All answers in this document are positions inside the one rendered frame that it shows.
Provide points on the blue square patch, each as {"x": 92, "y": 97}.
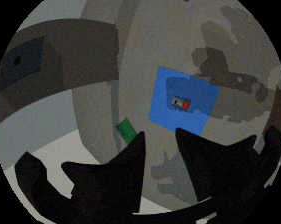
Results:
{"x": 199, "y": 93}

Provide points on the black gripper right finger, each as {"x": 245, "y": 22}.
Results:
{"x": 207, "y": 162}

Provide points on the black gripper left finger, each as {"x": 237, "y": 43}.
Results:
{"x": 124, "y": 174}

